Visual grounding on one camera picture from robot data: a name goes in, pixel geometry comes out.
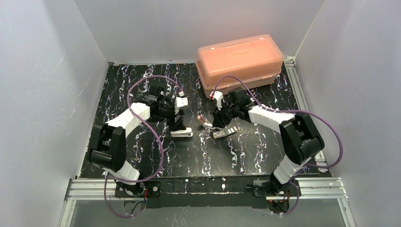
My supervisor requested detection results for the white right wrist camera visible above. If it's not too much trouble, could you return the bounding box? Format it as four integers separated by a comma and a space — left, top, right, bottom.
210, 91, 223, 110

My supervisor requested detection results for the pink white small stapler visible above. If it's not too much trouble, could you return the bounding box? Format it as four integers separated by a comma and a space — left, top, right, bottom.
197, 115, 215, 130

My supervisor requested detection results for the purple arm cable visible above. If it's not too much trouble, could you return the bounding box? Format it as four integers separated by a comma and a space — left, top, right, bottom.
104, 75, 185, 218
209, 76, 344, 217

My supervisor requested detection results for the aluminium rail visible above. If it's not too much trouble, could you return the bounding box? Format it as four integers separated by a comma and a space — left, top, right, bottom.
284, 56, 327, 166
60, 176, 356, 227

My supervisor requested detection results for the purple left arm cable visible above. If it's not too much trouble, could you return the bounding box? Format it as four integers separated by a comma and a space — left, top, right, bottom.
104, 75, 185, 218

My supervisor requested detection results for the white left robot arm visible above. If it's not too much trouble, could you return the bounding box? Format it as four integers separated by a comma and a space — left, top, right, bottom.
86, 86, 193, 185

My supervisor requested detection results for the pink plastic storage box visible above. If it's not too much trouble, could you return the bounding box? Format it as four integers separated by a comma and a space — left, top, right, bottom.
195, 35, 284, 97

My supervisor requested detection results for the aluminium front rail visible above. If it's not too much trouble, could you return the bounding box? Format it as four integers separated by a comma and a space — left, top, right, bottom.
60, 176, 356, 227

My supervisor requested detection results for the white staples box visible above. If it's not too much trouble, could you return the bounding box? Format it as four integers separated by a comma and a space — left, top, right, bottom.
212, 127, 238, 139

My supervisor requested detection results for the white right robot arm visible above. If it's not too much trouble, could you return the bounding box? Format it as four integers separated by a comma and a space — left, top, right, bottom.
210, 88, 325, 193

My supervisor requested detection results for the aluminium right rail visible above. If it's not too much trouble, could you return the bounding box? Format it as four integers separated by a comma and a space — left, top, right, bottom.
284, 56, 327, 166

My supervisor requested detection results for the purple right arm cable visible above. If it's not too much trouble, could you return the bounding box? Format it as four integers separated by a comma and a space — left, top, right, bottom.
209, 76, 344, 217

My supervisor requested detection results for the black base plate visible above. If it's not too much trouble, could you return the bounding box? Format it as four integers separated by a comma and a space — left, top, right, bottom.
114, 175, 301, 209

